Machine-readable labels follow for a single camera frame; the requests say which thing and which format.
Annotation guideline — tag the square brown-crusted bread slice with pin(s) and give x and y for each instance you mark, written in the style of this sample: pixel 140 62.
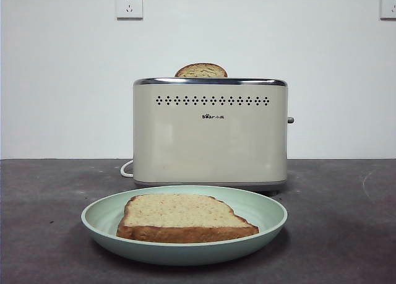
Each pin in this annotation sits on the square brown-crusted bread slice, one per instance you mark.
pixel 185 216

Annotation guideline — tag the pale green round plate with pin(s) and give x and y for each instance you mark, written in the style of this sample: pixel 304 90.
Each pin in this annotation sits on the pale green round plate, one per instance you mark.
pixel 103 217

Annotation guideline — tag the beige toaster with chrome top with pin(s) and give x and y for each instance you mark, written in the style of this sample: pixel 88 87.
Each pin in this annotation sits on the beige toaster with chrome top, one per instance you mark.
pixel 210 148

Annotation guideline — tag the round-topped toasted bread slice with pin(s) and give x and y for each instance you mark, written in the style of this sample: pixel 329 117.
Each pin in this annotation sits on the round-topped toasted bread slice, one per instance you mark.
pixel 201 71

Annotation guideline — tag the white wall socket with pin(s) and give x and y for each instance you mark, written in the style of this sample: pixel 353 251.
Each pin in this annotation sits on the white wall socket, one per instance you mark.
pixel 389 5
pixel 130 5

